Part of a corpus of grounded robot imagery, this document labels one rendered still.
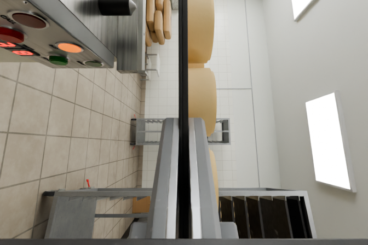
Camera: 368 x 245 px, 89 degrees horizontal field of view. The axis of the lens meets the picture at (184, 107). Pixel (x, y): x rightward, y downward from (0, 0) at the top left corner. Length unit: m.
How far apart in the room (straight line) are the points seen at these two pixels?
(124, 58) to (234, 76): 4.21
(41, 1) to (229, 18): 5.12
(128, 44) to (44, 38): 0.19
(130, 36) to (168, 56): 4.19
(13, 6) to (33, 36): 0.08
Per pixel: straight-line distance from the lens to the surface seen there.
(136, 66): 0.46
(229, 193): 1.42
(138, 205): 4.13
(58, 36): 0.34
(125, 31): 0.50
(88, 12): 0.38
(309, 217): 1.61
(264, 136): 4.52
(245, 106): 4.46
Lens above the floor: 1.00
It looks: level
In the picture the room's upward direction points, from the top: 90 degrees clockwise
